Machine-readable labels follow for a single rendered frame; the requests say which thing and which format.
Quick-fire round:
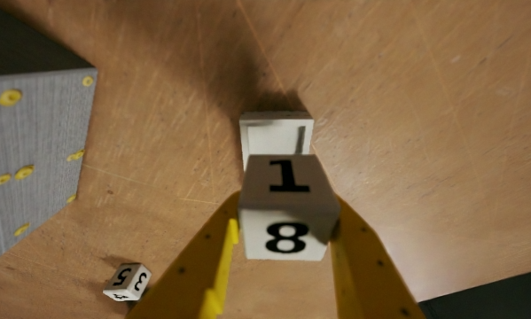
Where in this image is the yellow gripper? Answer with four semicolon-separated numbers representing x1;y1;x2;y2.
125;190;426;319

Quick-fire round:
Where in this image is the open brown cardboard box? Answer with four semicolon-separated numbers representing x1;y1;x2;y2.
125;293;145;317

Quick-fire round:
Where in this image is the white cube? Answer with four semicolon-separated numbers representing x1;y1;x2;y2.
103;263;152;301
238;154;341;261

